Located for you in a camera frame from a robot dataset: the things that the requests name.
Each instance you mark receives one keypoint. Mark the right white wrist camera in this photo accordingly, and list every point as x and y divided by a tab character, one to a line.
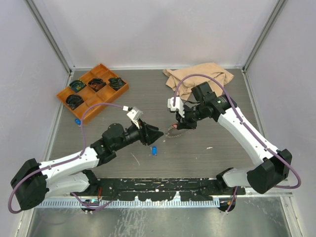
176	105

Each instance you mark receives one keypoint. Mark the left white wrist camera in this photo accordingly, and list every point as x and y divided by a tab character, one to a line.
134	114

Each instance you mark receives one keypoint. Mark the dark coiled item top middle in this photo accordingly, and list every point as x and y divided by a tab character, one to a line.
96	84

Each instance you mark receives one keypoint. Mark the beige crumpled cloth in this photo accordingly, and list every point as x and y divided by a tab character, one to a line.
183	80

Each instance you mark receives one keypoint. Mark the dark coiled item top left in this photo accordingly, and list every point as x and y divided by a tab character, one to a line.
77	85

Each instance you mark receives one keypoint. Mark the blue tag key centre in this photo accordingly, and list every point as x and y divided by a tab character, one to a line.
154	150

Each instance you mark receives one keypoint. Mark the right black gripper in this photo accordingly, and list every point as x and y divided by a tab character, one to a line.
184	123

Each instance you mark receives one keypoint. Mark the dark coiled item top right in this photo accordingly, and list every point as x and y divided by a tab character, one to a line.
116	83

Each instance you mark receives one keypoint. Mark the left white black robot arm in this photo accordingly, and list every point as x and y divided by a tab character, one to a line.
36	181

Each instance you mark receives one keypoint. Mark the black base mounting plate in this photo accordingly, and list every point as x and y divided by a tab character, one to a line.
156	189

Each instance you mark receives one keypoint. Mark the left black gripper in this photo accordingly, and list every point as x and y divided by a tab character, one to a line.
143	132

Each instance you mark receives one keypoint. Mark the dark coiled item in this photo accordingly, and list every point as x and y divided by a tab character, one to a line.
116	83
77	85
73	101
96	84

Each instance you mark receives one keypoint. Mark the perforated metal cable rail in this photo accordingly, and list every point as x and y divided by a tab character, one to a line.
175	203

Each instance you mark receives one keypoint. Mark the large metal keyring strip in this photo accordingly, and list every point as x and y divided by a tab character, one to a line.
172	133

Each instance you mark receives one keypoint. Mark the orange compartment tray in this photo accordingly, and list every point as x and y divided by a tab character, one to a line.
92	104

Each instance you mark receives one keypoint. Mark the dark coiled item bottom left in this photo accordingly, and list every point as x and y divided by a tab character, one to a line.
73	101

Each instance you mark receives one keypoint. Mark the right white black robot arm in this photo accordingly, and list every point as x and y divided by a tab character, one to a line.
270	164

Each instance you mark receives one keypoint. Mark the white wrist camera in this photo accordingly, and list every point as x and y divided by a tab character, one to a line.
134	114
176	105

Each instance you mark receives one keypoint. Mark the blue tag key by tray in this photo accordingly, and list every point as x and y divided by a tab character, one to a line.
78	122

